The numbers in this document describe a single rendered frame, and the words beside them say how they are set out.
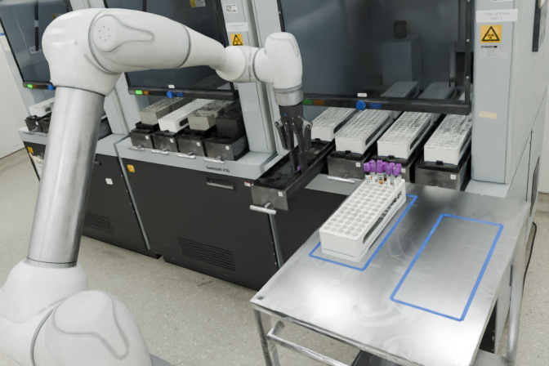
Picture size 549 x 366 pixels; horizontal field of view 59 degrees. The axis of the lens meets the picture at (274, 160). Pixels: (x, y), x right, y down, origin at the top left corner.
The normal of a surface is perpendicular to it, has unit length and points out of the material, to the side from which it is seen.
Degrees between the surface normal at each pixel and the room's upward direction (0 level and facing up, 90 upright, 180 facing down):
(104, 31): 68
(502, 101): 90
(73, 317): 6
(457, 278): 0
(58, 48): 62
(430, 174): 90
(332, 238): 90
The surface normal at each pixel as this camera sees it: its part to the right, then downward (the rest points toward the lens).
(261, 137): -0.53, 0.44
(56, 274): 0.52, -0.61
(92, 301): -0.07, -0.87
